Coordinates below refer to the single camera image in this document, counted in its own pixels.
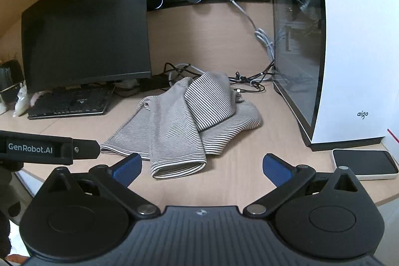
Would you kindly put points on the white plastic bag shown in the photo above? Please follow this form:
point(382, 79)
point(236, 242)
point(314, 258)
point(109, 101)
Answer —
point(22, 100)

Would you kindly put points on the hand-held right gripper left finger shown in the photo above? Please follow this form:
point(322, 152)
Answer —
point(127, 169)

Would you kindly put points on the black round speaker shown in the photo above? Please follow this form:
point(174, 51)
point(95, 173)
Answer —
point(11, 76)

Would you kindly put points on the white computer case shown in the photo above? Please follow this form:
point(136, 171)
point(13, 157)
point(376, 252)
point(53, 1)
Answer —
point(352, 51)

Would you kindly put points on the black keyboard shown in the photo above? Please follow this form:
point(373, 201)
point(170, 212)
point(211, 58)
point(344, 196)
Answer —
point(68, 104)

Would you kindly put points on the striped knit garment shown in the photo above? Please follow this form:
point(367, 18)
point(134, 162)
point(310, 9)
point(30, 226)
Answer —
point(174, 122)

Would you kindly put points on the smartphone in white case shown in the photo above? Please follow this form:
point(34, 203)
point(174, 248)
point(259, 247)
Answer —
point(363, 163)

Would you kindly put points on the black power adapter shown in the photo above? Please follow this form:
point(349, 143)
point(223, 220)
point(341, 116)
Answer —
point(159, 81)

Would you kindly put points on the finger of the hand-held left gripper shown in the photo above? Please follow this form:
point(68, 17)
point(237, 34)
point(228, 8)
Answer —
point(87, 149)

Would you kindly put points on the black computer monitor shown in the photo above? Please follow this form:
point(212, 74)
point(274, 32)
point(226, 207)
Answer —
point(87, 29)

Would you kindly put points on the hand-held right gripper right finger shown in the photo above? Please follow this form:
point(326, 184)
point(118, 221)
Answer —
point(276, 171)

